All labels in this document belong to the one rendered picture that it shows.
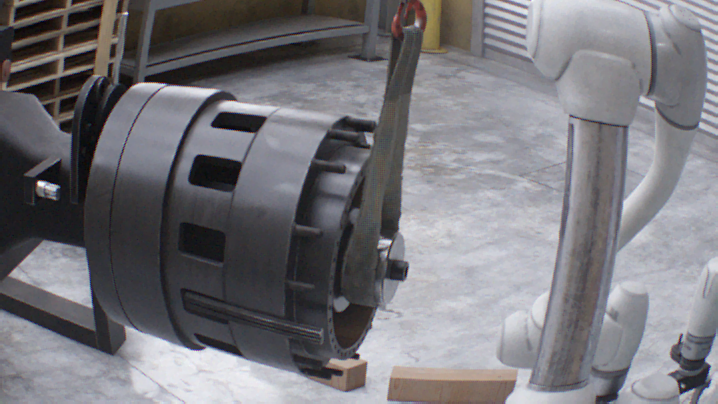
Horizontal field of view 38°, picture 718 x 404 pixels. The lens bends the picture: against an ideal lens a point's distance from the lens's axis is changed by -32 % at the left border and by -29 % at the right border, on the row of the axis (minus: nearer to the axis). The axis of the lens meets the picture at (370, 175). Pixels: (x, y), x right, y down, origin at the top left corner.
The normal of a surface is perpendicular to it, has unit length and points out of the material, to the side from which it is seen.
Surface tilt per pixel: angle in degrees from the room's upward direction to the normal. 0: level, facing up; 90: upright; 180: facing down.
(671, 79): 108
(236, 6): 90
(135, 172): 54
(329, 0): 90
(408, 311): 0
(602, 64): 86
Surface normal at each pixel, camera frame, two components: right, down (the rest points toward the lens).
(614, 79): 0.09, 0.24
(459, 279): 0.08, -0.95
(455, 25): -0.68, 0.15
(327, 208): -0.14, -0.50
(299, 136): -0.02, -0.80
